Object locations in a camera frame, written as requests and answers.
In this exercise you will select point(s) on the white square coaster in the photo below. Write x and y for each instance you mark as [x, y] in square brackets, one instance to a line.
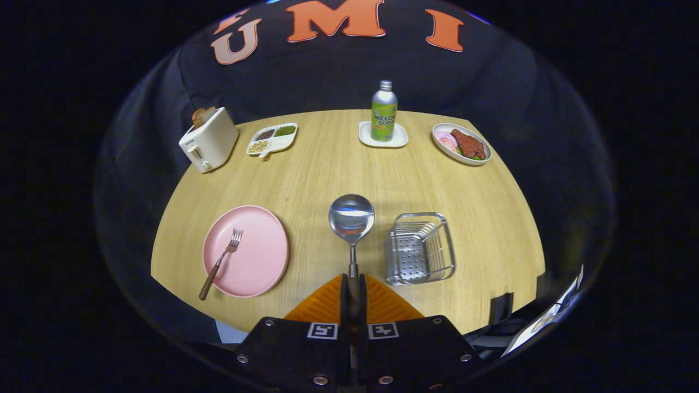
[402, 140]

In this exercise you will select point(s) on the pink ham slices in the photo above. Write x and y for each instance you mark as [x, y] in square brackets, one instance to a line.
[446, 141]

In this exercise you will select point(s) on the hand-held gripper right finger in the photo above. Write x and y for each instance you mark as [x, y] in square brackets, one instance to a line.
[404, 355]

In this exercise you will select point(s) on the yellow soybeans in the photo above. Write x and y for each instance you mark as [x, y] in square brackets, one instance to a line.
[258, 147]

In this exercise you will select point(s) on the green soda bottle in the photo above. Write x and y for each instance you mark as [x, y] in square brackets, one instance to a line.
[384, 117]

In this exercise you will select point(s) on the black backdrop cloth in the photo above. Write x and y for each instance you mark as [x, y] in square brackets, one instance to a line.
[327, 76]

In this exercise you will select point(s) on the white oval plate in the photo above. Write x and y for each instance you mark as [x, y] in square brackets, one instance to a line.
[441, 130]

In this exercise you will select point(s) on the brown meat piece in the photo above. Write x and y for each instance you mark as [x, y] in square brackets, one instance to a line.
[468, 144]

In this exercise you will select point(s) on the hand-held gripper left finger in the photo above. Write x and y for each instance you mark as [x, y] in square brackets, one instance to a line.
[306, 355]

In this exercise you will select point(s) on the pink round plate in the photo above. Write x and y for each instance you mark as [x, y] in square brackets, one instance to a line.
[256, 256]

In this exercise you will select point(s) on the brown toast slice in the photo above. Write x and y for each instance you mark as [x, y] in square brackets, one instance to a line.
[202, 116]

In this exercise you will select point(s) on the dark brown beans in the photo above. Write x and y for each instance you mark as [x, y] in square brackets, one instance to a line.
[265, 134]

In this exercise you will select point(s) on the white divided dish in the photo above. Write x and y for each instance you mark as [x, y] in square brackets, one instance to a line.
[281, 144]

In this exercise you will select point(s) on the cream white toaster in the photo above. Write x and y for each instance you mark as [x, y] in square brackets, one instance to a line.
[213, 142]

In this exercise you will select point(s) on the green beans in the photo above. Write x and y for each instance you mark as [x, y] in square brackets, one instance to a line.
[284, 131]

